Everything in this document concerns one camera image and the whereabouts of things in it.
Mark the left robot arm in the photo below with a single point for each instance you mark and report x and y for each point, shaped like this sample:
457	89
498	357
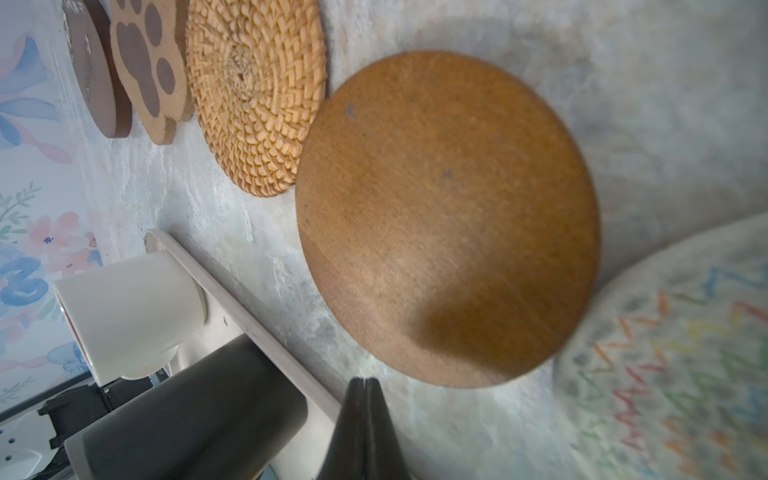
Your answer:
33	434

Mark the woven rattan round coaster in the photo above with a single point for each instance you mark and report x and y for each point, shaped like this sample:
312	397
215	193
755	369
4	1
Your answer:
257	72

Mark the cork paw print coaster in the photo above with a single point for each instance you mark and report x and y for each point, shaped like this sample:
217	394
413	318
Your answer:
149	50

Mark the beige serving tray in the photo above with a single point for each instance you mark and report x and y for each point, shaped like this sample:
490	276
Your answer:
304	455

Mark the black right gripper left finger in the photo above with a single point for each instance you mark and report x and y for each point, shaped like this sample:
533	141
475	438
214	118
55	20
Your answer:
345	456

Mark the white mug red inside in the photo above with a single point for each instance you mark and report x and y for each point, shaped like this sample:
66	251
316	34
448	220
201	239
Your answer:
129	318

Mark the plain round wooden coaster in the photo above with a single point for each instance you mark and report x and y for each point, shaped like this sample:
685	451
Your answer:
448	219

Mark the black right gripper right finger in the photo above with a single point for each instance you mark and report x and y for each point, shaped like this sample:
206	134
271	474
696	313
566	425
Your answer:
383	457

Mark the dark glossy wooden round coaster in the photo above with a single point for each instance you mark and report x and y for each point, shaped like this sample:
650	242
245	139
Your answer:
88	28

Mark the black mug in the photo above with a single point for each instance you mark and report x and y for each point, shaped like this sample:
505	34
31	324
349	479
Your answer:
225	417

